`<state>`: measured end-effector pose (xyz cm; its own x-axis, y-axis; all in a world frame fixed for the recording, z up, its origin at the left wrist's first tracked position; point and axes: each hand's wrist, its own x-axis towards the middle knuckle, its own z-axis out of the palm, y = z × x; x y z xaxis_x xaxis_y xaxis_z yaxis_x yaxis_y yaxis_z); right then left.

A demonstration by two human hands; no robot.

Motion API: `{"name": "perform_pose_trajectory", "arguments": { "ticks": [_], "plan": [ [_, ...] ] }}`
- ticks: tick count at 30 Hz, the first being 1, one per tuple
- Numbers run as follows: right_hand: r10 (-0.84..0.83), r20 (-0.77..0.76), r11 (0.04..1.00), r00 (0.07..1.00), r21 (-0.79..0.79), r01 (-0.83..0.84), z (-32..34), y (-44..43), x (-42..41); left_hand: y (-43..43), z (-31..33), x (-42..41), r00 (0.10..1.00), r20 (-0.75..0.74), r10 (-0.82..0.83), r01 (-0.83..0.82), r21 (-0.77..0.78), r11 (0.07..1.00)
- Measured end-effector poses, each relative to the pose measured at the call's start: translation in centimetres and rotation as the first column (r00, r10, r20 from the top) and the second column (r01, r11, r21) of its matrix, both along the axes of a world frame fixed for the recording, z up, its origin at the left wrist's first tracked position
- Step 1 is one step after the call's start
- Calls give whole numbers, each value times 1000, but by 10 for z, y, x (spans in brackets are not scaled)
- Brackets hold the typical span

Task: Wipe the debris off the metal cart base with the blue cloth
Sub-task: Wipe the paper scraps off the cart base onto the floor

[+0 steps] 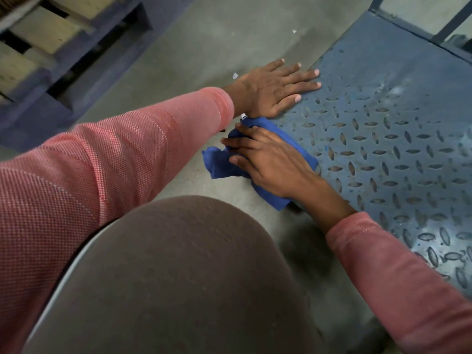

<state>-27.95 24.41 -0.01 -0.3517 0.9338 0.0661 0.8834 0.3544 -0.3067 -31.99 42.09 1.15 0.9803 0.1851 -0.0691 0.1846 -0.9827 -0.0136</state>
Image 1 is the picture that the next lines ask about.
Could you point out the person's left hand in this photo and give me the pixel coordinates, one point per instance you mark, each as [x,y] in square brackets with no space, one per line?
[273,93]

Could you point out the person's right hand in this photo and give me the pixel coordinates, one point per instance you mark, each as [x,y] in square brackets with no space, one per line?
[276,165]

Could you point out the blue cleaning cloth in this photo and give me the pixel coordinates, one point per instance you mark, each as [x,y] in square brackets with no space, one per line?
[217,164]

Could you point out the person's right forearm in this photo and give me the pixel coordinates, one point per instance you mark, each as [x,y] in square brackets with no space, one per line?
[398,283]

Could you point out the person's left forearm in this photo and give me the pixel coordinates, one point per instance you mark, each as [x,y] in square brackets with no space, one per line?
[92,180]

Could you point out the person's dark brown trousers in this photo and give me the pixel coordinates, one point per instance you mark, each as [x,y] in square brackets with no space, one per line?
[177,283]

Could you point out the blue wooden pallet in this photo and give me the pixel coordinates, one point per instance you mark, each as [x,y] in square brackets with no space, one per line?
[37,114]

